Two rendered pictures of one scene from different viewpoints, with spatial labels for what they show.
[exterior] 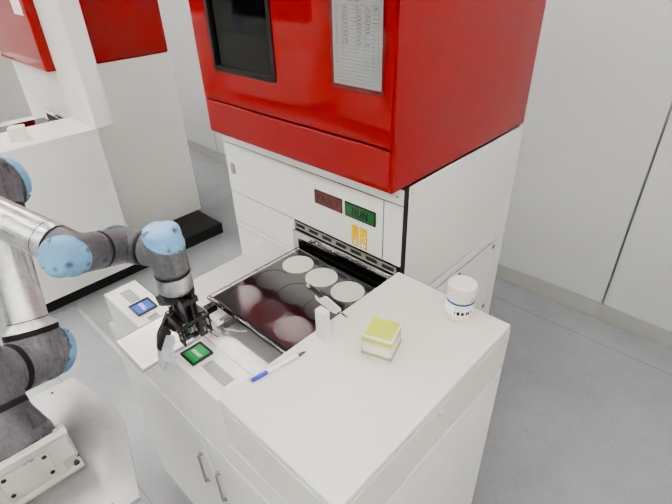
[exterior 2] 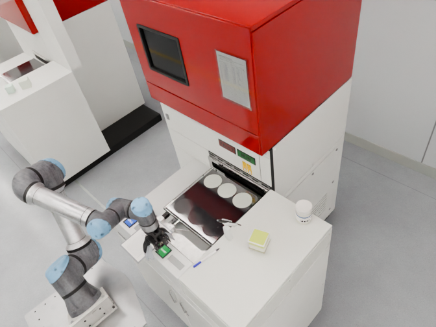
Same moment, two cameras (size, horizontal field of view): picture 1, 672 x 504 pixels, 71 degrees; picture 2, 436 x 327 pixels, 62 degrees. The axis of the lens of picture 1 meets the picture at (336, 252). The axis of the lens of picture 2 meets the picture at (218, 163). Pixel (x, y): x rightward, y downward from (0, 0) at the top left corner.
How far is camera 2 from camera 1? 61 cm
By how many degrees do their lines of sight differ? 13
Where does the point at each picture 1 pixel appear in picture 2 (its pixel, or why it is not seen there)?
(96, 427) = (118, 287)
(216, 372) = (174, 261)
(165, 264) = (144, 220)
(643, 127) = not seen: outside the picture
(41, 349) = (86, 254)
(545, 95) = (379, 24)
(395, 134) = (260, 129)
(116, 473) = (133, 311)
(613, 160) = (427, 71)
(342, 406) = (239, 280)
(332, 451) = (235, 305)
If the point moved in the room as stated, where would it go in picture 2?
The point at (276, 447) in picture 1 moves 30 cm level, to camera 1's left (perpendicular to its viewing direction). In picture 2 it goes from (208, 303) to (135, 309)
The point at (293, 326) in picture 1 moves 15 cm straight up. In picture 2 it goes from (213, 226) to (207, 207)
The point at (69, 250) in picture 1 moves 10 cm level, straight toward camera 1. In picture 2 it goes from (101, 228) to (111, 246)
